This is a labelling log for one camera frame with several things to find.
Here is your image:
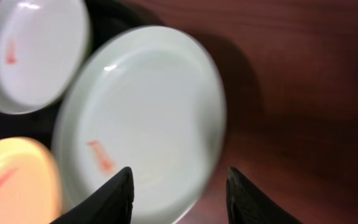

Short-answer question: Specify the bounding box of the light blue plate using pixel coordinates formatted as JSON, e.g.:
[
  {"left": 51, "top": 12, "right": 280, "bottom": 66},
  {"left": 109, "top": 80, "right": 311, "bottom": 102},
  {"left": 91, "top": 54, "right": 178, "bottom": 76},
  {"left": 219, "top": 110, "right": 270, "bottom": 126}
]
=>
[
  {"left": 52, "top": 26, "right": 226, "bottom": 224},
  {"left": 0, "top": 0, "right": 91, "bottom": 114}
]

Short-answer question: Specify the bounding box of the yellow plate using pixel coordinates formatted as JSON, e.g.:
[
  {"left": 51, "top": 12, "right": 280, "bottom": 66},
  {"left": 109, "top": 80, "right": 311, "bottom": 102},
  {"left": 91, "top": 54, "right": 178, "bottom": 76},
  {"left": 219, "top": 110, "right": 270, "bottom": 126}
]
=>
[{"left": 0, "top": 137, "right": 63, "bottom": 223}]

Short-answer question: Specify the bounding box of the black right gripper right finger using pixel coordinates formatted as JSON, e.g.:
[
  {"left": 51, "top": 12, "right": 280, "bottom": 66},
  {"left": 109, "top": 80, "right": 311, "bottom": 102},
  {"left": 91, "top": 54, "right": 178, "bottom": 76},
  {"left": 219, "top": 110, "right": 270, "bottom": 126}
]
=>
[{"left": 226, "top": 167, "right": 301, "bottom": 224}]

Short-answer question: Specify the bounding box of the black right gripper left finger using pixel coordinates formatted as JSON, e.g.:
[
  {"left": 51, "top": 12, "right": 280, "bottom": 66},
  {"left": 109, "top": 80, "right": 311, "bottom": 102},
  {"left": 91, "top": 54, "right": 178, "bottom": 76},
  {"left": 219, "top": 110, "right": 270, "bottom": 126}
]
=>
[{"left": 51, "top": 167, "right": 134, "bottom": 224}]

